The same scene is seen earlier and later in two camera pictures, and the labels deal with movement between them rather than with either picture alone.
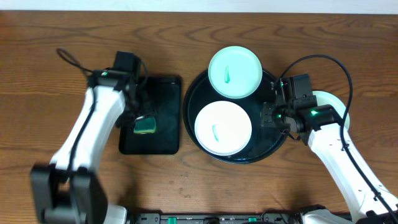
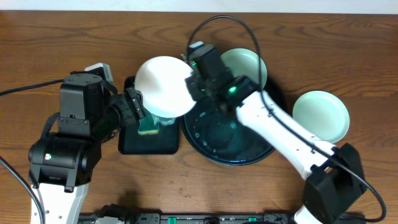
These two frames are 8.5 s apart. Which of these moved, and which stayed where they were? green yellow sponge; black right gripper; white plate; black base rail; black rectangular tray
Moved: green yellow sponge; black right gripper; white plate
Stayed: black base rail; black rectangular tray
